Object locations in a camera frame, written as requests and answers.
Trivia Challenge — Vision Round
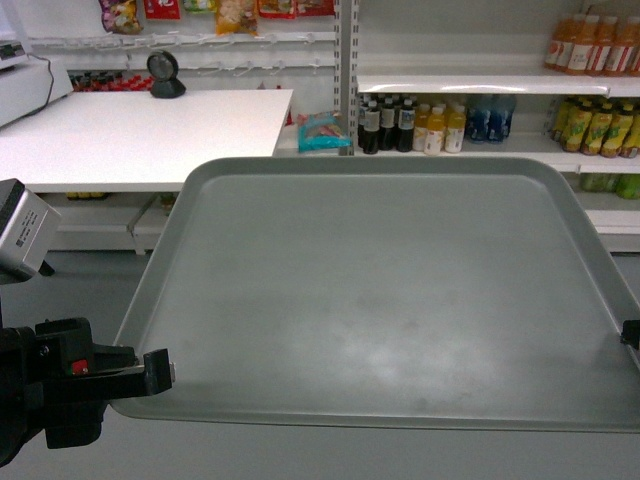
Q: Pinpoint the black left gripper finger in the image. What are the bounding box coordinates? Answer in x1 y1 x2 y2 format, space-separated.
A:
143 349 175 395

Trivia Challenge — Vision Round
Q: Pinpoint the white checkout table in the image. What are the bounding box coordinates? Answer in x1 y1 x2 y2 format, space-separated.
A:
1 89 293 193

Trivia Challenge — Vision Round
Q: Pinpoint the teal snack bag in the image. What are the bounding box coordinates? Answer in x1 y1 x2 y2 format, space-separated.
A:
296 111 352 152

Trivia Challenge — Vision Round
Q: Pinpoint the white cash register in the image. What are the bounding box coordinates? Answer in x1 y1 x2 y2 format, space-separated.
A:
1 40 73 126

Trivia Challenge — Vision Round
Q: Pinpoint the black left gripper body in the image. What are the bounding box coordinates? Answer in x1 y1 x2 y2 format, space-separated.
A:
1 317 142 465

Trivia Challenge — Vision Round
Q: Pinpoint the grey rectangular tray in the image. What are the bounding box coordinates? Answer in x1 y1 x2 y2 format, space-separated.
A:
113 156 639 433

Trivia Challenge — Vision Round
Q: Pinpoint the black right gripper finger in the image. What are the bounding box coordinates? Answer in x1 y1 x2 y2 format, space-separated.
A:
620 320 640 350

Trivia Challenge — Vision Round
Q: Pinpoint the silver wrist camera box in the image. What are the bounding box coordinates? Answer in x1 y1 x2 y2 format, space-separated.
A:
1 178 62 285

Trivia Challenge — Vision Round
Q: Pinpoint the purple snack bag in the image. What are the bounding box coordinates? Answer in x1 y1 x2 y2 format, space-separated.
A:
98 0 143 35

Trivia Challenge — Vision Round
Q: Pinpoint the red snack bag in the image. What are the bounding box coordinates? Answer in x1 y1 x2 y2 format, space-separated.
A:
143 0 181 21

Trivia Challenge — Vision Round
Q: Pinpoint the orange juice bottle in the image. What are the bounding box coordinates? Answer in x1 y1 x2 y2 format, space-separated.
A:
585 16 618 76
543 13 572 69
564 15 599 75

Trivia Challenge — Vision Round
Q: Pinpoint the round black barcode scanner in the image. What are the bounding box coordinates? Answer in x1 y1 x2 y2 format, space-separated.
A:
146 50 186 99

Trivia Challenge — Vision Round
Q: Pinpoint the white slotted shelf upright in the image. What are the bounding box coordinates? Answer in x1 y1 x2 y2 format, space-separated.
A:
333 0 360 118

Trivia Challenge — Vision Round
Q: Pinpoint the yellow snack bag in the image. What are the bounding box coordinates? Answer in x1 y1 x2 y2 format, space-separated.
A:
215 0 258 36

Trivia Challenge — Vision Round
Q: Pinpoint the white middle shelf board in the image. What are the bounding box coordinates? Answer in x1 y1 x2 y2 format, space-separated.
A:
357 71 639 98

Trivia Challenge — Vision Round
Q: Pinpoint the yellow juice bottle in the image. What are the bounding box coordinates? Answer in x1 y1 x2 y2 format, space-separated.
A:
444 104 466 153
423 106 445 156

